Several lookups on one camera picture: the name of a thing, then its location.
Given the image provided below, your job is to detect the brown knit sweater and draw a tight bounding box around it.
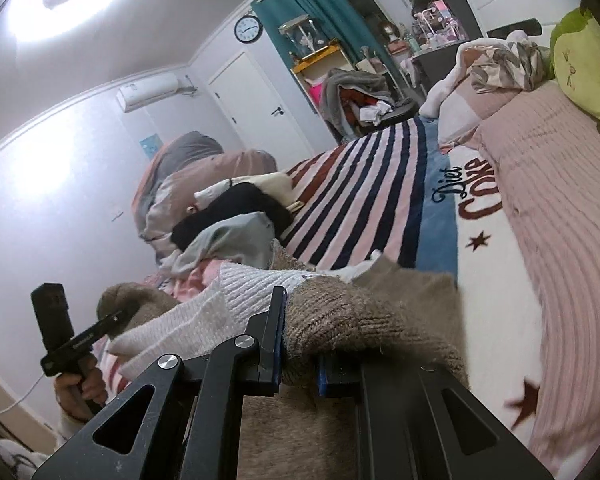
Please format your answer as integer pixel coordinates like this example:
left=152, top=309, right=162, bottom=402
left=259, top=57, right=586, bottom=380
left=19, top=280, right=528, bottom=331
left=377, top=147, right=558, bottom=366
left=96, top=246, right=467, bottom=479

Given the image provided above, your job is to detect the person's left forearm sleeve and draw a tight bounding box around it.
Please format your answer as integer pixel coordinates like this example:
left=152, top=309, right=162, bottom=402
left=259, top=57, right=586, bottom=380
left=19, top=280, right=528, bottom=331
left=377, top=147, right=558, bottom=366
left=0, top=408, right=85, bottom=479

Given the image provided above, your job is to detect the chair with grey clothes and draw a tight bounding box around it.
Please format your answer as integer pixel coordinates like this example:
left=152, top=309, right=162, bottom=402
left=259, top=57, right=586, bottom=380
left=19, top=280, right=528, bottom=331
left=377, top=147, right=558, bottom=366
left=320, top=68, right=418, bottom=142

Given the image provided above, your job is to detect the person's left hand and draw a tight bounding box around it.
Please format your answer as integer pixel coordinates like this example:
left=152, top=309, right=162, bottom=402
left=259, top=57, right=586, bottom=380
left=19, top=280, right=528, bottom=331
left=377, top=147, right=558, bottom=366
left=54, top=361, right=108, bottom=422

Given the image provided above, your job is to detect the pink garment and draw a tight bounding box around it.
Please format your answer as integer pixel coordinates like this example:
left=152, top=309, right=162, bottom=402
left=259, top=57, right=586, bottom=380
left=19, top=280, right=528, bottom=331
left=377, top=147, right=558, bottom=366
left=143, top=259, right=223, bottom=302

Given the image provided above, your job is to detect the grey-green garment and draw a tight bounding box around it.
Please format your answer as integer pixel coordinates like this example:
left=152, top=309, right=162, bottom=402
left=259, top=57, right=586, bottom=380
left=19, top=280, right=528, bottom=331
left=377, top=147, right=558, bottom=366
left=160, top=211, right=275, bottom=278

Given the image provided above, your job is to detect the folded pink grey duvet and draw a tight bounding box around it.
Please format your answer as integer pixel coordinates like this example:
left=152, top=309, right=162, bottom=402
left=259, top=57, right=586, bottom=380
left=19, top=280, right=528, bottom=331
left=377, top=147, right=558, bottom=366
left=131, top=131, right=277, bottom=259

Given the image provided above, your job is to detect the striped fleece bed blanket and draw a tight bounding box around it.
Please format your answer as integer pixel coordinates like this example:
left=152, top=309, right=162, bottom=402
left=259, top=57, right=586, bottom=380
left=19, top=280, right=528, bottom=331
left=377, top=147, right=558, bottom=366
left=99, top=114, right=581, bottom=480

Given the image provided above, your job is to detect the black garment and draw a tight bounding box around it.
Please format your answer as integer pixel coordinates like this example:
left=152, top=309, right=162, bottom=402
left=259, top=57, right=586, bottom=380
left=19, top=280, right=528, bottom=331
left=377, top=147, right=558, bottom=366
left=170, top=183, right=292, bottom=250

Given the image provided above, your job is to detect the cream white garment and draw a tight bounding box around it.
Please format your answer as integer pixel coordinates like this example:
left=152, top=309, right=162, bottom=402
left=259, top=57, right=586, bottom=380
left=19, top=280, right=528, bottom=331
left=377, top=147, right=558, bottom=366
left=187, top=172, right=298, bottom=212

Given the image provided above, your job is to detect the white air conditioner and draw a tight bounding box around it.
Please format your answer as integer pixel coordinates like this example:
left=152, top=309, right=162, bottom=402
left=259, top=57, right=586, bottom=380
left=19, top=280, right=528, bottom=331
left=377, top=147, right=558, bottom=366
left=116, top=73, right=197, bottom=113

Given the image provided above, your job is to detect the white door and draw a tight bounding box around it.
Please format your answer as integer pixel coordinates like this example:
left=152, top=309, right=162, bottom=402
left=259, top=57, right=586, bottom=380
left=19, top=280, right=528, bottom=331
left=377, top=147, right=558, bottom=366
left=208, top=52, right=314, bottom=169

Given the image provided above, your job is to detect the pink knitted pillow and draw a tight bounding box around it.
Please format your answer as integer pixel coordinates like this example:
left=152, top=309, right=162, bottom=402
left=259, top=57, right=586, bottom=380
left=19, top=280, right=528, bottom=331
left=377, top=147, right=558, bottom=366
left=476, top=81, right=600, bottom=465

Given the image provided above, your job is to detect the black desk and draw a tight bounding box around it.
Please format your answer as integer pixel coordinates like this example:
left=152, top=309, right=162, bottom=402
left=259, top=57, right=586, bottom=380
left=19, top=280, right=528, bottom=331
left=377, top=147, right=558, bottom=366
left=401, top=40, right=465, bottom=92

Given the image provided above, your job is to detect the yellow shelf unit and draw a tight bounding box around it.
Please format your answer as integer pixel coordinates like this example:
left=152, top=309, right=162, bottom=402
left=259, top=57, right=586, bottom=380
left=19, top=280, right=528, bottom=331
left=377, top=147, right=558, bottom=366
left=290, top=40, right=355, bottom=115

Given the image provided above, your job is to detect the crumpled floral pink blanket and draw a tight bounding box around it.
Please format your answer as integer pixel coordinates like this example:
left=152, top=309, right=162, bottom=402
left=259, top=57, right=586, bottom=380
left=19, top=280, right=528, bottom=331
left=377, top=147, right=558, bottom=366
left=419, top=29, right=550, bottom=152

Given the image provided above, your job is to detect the glass display case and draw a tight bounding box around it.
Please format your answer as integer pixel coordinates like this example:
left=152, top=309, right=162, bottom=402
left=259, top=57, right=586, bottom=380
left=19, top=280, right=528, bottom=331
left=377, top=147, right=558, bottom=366
left=278, top=14, right=329, bottom=60

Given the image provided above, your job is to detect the mannequin head with wig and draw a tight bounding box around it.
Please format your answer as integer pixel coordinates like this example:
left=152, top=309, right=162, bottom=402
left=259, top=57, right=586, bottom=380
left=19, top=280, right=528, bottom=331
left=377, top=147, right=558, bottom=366
left=378, top=21, right=401, bottom=42

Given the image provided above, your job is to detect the green avocado plush toy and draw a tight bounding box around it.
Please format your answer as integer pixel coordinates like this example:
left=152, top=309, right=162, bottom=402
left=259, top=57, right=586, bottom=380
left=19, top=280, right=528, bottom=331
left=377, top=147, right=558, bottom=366
left=550, top=6, right=600, bottom=133

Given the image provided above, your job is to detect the teal curtain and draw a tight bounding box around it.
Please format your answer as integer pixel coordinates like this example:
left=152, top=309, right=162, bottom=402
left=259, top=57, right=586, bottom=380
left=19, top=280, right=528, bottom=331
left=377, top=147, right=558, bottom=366
left=251, top=0, right=400, bottom=78

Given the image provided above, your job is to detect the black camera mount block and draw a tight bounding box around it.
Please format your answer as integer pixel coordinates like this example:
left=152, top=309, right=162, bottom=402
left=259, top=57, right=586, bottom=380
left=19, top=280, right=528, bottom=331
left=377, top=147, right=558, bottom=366
left=30, top=283, right=74, bottom=353

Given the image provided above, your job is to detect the blue wall poster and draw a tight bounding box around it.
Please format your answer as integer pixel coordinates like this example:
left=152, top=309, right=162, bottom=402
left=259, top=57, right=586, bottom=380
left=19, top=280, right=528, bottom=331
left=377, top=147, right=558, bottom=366
left=140, top=134, right=163, bottom=160

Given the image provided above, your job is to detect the round black wall clock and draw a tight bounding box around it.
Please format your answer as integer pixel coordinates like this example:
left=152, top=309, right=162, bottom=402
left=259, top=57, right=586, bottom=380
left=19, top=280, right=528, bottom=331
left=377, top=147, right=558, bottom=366
left=234, top=15, right=263, bottom=44

